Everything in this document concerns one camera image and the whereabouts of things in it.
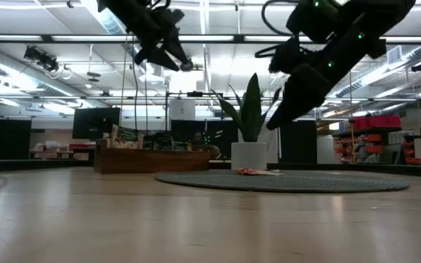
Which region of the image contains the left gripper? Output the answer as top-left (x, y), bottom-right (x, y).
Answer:
top-left (129, 5), bottom-right (191, 72)

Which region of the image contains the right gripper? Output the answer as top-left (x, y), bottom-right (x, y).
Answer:
top-left (266, 47), bottom-right (357, 131)

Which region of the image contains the orange tea packet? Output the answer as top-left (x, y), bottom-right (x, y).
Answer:
top-left (236, 167), bottom-right (284, 177)

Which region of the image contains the beige tea packet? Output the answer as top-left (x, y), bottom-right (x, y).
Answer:
top-left (107, 123), bottom-right (118, 148)
top-left (117, 123), bottom-right (145, 150)

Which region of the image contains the wooden tea organizer box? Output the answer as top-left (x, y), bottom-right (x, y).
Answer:
top-left (93, 140), bottom-right (211, 175)

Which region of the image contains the black partition panel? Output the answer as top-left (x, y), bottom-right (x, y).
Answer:
top-left (170, 119), bottom-right (239, 160)
top-left (0, 117), bottom-right (32, 161)
top-left (279, 119), bottom-right (317, 164)

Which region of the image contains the green snake plant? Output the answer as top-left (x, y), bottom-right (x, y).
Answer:
top-left (210, 72), bottom-right (283, 143)

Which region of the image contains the white hanging box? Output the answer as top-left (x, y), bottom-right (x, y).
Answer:
top-left (168, 99), bottom-right (197, 121)

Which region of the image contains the round grey woven mat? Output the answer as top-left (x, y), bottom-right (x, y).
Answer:
top-left (154, 169), bottom-right (410, 194)

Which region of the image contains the yellow pole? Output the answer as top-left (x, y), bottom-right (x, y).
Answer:
top-left (348, 117), bottom-right (356, 164)

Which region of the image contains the person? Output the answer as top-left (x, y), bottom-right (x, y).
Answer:
top-left (191, 131), bottom-right (221, 161)

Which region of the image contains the shelf rack with orange bins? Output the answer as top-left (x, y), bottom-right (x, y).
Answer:
top-left (333, 126), bottom-right (421, 165)

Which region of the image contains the red storage bin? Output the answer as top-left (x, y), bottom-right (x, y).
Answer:
top-left (352, 115), bottom-right (401, 132)

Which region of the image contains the black monitor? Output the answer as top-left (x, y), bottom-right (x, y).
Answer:
top-left (72, 107), bottom-right (121, 140)

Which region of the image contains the background desk with boxes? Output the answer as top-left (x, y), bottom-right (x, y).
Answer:
top-left (29, 140), bottom-right (94, 161)

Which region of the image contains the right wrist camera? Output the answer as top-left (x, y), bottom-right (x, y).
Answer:
top-left (268, 36), bottom-right (308, 74)

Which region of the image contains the thin hanging cable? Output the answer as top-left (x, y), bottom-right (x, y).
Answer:
top-left (347, 71), bottom-right (353, 120)

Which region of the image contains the black overhead frame beam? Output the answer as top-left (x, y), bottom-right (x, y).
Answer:
top-left (0, 34), bottom-right (421, 45)

